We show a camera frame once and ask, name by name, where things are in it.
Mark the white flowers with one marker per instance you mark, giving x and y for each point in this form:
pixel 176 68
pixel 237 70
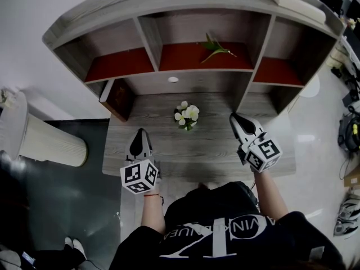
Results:
pixel 188 112

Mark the cream oblong cushion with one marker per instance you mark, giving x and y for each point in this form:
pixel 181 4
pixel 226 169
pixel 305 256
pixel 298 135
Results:
pixel 301 6

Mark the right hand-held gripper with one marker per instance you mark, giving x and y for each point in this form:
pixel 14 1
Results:
pixel 263 153

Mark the grey and black sneaker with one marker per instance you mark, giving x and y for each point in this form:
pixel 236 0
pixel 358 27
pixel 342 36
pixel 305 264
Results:
pixel 346 229
pixel 350 207

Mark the person's left forearm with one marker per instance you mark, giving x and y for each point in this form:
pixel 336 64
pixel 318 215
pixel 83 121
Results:
pixel 152 215

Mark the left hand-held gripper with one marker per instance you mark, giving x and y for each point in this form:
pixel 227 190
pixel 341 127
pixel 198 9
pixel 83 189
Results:
pixel 139 176

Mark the person's black printed t-shirt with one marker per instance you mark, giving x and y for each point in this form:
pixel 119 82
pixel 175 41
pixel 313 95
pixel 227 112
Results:
pixel 219 235

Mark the grey wooden desk with shelves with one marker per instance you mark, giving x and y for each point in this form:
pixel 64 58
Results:
pixel 157 139

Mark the tall white fluted pedestal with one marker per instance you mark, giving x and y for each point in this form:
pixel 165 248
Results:
pixel 47 142

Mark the black and yellow vacuum cleaner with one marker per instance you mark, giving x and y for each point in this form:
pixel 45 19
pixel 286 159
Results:
pixel 351 134

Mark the brown hardcover book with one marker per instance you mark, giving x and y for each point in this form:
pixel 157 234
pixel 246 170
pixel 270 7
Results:
pixel 119 100

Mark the person's right forearm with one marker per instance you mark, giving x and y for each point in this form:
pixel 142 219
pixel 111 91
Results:
pixel 270 198

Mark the cardboard box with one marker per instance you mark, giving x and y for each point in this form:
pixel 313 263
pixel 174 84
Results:
pixel 353 179

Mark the green leaf sprig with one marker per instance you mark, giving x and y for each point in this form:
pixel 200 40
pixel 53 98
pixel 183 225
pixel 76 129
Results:
pixel 216 49

